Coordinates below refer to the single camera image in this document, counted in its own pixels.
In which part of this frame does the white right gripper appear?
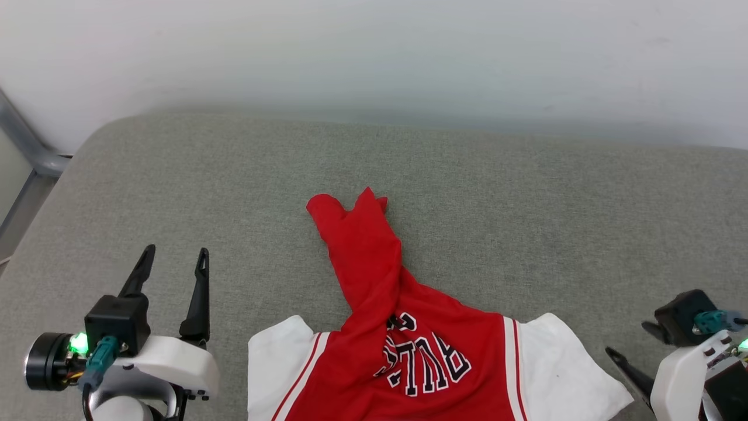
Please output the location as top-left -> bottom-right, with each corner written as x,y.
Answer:
605,320 -> 748,421

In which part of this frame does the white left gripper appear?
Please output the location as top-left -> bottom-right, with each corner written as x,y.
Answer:
111,244 -> 220,405

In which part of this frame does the red and white jersey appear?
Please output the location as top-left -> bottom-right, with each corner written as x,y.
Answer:
247,187 -> 635,421

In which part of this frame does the black right motor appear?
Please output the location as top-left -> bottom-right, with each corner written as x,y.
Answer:
704,357 -> 748,421

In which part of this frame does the black cylindrical left motor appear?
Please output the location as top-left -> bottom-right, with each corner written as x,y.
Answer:
23,332 -> 77,391

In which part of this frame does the grey fabric sofa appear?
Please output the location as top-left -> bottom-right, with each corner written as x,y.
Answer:
0,111 -> 748,421

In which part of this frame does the teal right cable connector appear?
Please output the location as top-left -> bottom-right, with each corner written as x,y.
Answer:
694,310 -> 732,335

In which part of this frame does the teal cable connector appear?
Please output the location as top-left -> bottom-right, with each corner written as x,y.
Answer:
79,335 -> 120,389
694,310 -> 732,335

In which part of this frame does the teal left cable connector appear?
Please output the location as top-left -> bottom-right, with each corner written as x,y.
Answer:
79,335 -> 120,389

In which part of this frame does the grey metal frame post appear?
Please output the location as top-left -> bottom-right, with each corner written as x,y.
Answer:
0,88 -> 72,177

